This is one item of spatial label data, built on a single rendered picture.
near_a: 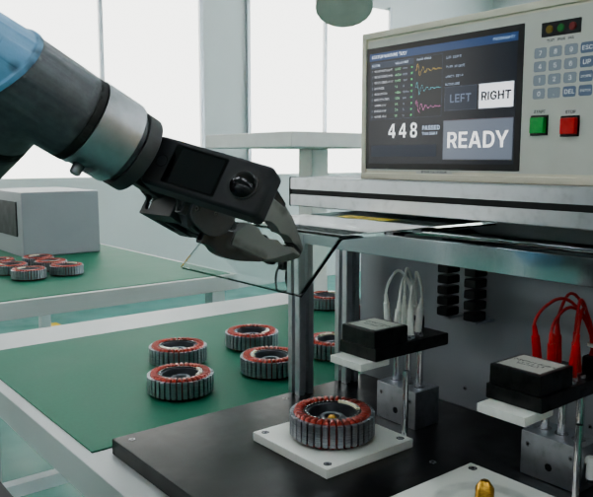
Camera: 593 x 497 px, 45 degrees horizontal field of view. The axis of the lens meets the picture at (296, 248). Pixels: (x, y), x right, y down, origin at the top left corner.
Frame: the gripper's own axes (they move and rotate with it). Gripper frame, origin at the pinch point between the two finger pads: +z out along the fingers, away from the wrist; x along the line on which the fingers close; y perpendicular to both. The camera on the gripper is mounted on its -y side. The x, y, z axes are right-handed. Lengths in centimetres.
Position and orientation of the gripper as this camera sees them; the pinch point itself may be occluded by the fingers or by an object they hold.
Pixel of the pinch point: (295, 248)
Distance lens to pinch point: 71.9
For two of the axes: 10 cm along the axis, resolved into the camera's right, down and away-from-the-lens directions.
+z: 6.7, 4.3, 6.0
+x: -3.9, 9.0, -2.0
